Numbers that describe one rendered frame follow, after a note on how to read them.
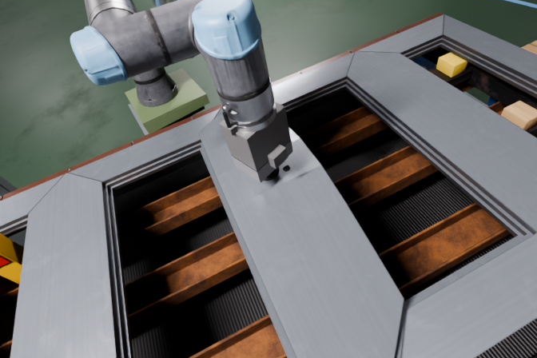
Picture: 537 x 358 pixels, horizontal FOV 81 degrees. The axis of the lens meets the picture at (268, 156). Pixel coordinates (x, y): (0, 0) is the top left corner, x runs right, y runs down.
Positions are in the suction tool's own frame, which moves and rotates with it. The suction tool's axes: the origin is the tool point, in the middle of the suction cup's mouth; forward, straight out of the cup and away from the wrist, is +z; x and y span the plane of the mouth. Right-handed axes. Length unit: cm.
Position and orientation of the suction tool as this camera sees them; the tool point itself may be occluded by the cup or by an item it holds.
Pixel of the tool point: (268, 175)
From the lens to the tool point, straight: 59.1
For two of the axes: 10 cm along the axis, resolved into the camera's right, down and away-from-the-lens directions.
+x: -7.2, -4.3, 5.4
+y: 6.7, -6.3, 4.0
